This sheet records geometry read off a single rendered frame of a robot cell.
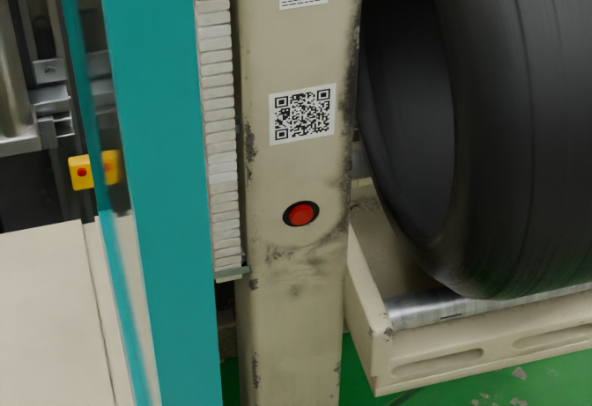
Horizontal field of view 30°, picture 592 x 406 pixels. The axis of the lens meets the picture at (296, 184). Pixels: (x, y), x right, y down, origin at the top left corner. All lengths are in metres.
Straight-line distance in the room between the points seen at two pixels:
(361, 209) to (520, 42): 0.66
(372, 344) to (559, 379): 1.21
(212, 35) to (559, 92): 0.35
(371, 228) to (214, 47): 0.60
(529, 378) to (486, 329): 1.05
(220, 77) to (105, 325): 0.32
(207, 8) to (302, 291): 0.47
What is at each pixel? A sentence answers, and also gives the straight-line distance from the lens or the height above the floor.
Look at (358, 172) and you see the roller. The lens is 1.61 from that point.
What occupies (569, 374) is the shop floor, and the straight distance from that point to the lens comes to 2.55.
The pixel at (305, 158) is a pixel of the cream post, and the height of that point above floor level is 1.15.
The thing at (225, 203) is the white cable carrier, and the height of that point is 1.09.
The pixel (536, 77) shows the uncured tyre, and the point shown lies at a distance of 1.09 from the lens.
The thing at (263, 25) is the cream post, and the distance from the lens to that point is 1.13.
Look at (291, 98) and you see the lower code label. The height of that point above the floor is 1.25.
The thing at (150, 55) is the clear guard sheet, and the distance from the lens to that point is 0.24.
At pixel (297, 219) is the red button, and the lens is 1.32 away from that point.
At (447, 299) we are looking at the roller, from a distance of 1.44.
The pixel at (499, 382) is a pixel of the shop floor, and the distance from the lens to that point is 2.51.
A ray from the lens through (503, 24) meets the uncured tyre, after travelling 1.09.
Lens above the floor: 2.02
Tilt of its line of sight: 45 degrees down
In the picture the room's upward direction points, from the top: straight up
